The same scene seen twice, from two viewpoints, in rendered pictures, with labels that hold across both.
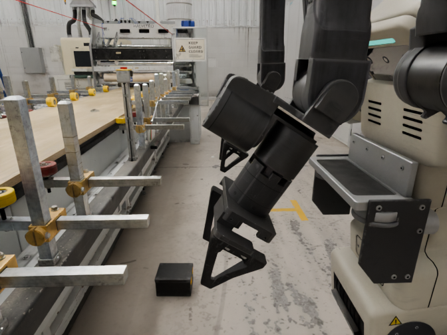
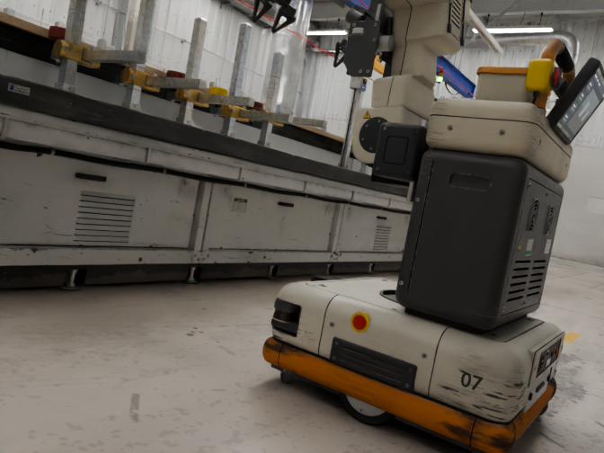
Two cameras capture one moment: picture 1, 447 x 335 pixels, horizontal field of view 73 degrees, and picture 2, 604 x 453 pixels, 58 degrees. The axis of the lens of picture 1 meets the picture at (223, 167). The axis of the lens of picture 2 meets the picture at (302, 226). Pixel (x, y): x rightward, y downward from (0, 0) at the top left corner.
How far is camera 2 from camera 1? 1.65 m
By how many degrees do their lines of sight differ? 38
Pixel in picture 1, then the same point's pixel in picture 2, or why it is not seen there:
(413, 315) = (377, 111)
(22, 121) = (244, 36)
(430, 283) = (387, 85)
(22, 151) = (238, 54)
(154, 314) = not seen: hidden behind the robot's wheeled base
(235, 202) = not seen: outside the picture
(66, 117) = (276, 62)
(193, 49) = not seen: hidden behind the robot
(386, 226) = (355, 34)
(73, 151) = (273, 86)
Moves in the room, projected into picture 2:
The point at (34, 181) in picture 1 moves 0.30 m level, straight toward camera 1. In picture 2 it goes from (237, 74) to (224, 55)
